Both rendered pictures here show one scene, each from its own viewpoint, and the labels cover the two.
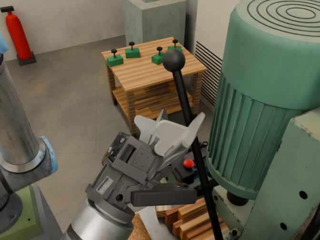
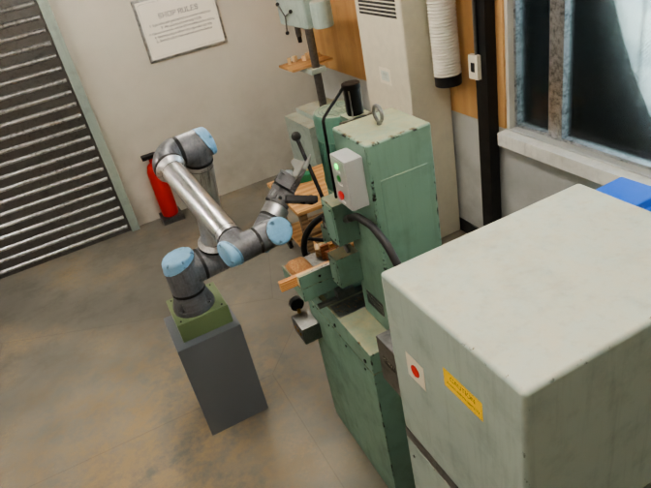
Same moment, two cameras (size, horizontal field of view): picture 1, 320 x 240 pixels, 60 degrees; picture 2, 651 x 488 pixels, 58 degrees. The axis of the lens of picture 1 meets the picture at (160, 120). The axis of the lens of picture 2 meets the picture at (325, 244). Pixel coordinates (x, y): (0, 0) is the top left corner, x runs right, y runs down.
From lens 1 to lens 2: 1.67 m
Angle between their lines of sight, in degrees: 13
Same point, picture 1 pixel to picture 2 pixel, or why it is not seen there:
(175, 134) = (299, 165)
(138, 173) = (286, 184)
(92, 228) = (269, 206)
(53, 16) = not seen: hidden behind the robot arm
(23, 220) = (217, 305)
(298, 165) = not seen: hidden behind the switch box
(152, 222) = (313, 259)
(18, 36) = (162, 187)
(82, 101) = not seen: hidden behind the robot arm
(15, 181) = (211, 263)
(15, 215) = (210, 300)
